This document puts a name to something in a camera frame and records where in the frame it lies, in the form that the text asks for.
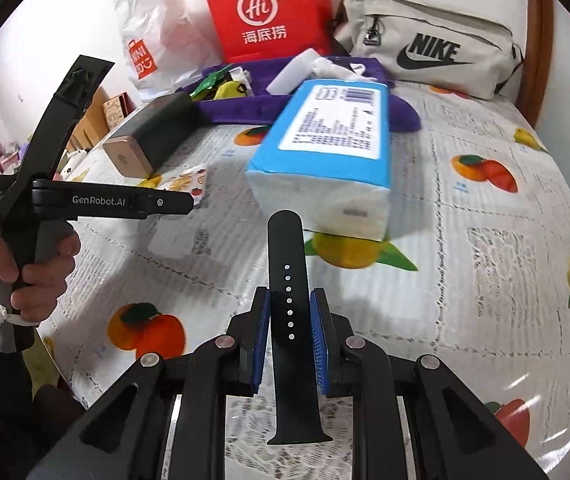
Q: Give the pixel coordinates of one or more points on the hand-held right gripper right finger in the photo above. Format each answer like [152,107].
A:
[321,345]

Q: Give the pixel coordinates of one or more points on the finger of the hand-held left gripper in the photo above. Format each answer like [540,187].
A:
[177,203]

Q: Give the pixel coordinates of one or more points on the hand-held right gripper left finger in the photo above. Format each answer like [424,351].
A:
[260,340]

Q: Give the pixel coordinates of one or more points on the green packet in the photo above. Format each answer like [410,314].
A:
[210,82]

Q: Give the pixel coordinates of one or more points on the person's left hand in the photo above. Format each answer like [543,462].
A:
[40,290]

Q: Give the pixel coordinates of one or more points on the small fruit printed packet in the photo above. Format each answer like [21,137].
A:
[187,182]

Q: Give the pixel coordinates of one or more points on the wooden rack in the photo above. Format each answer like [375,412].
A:
[87,120]

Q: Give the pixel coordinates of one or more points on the brown printed box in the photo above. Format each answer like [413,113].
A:
[116,111]

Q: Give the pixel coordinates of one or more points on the dark green box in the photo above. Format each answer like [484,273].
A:
[157,125]

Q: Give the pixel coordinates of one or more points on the purple towel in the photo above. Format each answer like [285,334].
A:
[245,110]

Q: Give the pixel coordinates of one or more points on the white plastic shopping bag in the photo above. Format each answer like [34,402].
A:
[165,25]

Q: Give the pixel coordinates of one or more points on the blue tissue pack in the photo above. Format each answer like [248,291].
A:
[330,150]

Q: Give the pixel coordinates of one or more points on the white rectangular block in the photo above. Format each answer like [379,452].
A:
[292,72]

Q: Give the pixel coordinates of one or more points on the fruit printed tablecloth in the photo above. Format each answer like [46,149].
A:
[465,210]

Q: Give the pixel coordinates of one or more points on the red paper bag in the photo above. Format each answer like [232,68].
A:
[270,15]

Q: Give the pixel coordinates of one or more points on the beige waist bag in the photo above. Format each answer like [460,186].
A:
[430,45]

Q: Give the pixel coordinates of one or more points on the brown wooden frame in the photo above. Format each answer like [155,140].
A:
[540,50]

